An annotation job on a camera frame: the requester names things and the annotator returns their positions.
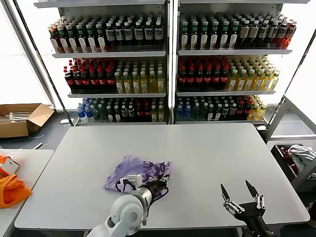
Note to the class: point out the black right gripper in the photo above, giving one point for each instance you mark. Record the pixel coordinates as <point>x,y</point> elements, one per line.
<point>251,212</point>

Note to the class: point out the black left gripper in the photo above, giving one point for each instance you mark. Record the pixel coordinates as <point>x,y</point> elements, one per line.
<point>160,188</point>

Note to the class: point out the purple t-shirt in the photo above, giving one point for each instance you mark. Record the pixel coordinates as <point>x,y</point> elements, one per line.
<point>133,168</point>

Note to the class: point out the black storage bin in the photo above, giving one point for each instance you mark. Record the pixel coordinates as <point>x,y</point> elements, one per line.
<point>284,163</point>

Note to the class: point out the red garment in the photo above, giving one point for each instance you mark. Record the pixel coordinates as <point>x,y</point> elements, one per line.
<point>286,153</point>

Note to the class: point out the small white floor object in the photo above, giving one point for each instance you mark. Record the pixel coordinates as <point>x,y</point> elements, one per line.
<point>261,128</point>
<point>64,121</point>

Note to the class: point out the white crumpled garment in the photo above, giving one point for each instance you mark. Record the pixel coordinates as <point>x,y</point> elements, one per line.
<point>302,154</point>

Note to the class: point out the grey metal cart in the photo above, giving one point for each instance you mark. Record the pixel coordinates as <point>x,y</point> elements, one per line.
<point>278,116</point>

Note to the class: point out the yellow juice bottle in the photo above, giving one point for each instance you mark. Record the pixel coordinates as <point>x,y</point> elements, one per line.
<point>119,85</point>
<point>143,84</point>
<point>274,82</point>
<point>160,83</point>
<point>152,84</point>
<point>232,82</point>
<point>266,82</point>
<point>127,85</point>
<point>258,82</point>
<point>241,82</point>
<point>135,84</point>
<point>249,82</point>

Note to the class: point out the cola bottle red cap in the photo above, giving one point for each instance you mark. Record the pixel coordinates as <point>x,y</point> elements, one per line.
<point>85,81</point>
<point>93,80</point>
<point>110,80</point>
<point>77,81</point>
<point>102,80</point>
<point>69,80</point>
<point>208,77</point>
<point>199,77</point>
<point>190,77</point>
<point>224,77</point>
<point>216,77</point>
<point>182,77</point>

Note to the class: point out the white side table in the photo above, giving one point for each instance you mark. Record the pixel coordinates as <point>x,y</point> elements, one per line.
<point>37,163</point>

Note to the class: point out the black slanted pole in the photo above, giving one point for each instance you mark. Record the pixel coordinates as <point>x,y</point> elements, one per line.
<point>43,61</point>
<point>293,76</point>

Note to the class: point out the thin metal strip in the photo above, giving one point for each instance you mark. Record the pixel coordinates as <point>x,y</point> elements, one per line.
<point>39,145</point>

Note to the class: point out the grey metal shelf unit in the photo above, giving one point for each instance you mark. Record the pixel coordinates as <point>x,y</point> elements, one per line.
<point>110,54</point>
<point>233,52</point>

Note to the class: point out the orange fabric bag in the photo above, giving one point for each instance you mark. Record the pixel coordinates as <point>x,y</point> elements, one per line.
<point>14,195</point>

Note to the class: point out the clear plastic bag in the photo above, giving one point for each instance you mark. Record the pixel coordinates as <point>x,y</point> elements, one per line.
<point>12,154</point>

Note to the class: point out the small white carton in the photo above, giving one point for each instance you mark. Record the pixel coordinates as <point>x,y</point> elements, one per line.
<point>10,164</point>

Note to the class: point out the dark bottle white label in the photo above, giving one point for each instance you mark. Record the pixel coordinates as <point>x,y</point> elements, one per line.
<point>148,34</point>
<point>119,35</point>
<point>138,34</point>
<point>158,34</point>
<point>110,35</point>
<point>263,33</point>
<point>128,35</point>
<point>272,33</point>

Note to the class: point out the open cardboard box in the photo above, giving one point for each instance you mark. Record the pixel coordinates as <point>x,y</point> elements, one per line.
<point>14,128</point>

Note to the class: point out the dark bottle grey label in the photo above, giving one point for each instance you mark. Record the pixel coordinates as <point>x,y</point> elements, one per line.
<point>253,34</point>
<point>244,34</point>

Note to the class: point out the clear plastic packets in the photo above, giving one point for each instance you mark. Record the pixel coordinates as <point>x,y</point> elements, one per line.
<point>14,116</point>

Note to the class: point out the red drink bottle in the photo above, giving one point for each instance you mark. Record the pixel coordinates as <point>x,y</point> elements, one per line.
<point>290,33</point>
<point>281,34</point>

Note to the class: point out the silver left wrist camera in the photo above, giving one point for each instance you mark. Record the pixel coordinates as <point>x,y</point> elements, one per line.
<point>134,180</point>

